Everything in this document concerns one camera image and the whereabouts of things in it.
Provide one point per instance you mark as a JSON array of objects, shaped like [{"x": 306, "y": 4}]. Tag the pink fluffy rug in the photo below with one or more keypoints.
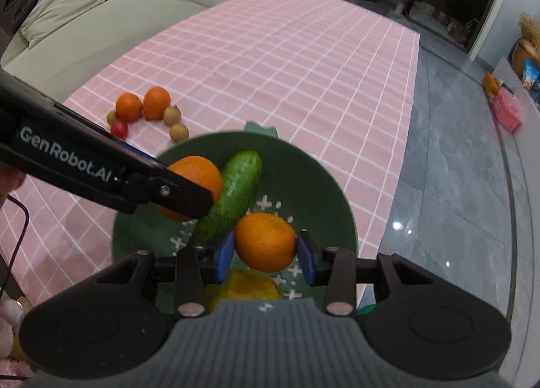
[{"x": 12, "y": 369}]

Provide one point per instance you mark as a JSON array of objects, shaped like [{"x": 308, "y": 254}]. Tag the green plastic object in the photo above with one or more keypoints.
[{"x": 367, "y": 309}]

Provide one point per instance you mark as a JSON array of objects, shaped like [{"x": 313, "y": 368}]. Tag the yellow green mango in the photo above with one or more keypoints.
[{"x": 244, "y": 286}]

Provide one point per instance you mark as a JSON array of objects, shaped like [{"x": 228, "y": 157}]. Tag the green cucumber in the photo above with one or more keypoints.
[{"x": 236, "y": 181}]

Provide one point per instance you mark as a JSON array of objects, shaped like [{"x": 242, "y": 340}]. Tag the brown longan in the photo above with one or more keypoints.
[
  {"x": 172, "y": 115},
  {"x": 179, "y": 132},
  {"x": 112, "y": 117}
]

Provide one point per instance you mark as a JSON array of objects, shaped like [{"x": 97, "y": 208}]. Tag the golden vase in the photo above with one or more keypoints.
[{"x": 525, "y": 54}]

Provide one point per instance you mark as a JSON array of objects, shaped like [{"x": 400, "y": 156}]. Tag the green bowl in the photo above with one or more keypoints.
[{"x": 303, "y": 185}]

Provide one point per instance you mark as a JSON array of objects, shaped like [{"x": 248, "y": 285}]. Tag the pink checked tablecloth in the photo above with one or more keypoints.
[{"x": 274, "y": 75}]

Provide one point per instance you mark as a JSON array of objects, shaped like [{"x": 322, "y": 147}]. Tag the small orange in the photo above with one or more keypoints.
[
  {"x": 156, "y": 103},
  {"x": 128, "y": 106}
]

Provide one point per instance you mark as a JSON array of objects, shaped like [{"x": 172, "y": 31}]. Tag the fluffy plush toy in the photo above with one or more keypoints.
[{"x": 8, "y": 324}]

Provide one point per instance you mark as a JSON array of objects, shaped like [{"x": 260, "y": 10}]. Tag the red cherry tomato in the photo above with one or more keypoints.
[{"x": 119, "y": 129}]

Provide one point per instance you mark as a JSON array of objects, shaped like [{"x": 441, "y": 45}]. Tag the blue snack packet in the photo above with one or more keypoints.
[{"x": 531, "y": 75}]

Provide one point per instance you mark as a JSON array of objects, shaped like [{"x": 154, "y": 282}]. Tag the beige sofa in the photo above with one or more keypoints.
[{"x": 126, "y": 20}]

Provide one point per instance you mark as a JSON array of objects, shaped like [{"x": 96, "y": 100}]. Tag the orange box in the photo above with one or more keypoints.
[{"x": 491, "y": 84}]

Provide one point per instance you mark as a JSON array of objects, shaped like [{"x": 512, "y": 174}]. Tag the pink box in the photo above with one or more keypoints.
[{"x": 506, "y": 109}]

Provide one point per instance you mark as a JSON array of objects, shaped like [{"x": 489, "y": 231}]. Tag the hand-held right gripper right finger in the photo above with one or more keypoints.
[{"x": 307, "y": 259}]

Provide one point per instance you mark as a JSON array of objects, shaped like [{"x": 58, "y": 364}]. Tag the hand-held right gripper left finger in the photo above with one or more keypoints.
[{"x": 224, "y": 257}]

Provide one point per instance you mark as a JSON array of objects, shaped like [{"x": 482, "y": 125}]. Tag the large orange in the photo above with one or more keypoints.
[
  {"x": 265, "y": 242},
  {"x": 198, "y": 172}
]

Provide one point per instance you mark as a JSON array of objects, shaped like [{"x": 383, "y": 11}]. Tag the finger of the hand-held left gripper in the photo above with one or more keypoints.
[
  {"x": 181, "y": 194},
  {"x": 131, "y": 148}
]

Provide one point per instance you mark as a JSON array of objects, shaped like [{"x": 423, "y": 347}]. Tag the dried grass bunch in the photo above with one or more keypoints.
[{"x": 529, "y": 25}]

